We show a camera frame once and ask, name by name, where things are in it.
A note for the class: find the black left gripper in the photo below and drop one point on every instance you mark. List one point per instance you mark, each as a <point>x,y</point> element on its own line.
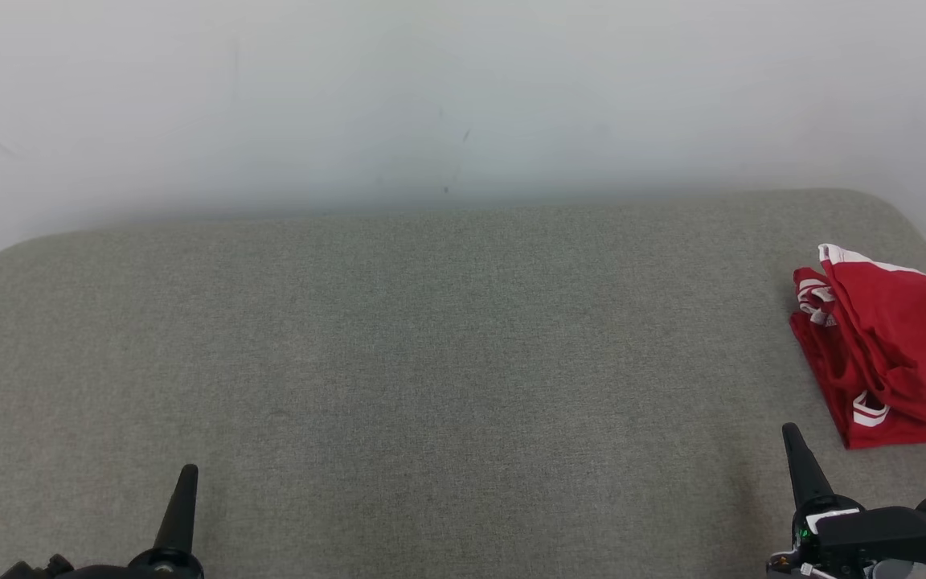
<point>165,567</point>

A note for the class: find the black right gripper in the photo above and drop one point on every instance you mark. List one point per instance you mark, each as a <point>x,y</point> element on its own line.
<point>881,535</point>

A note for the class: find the red Bulls basketball jersey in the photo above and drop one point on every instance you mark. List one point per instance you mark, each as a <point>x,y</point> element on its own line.
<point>825,362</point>

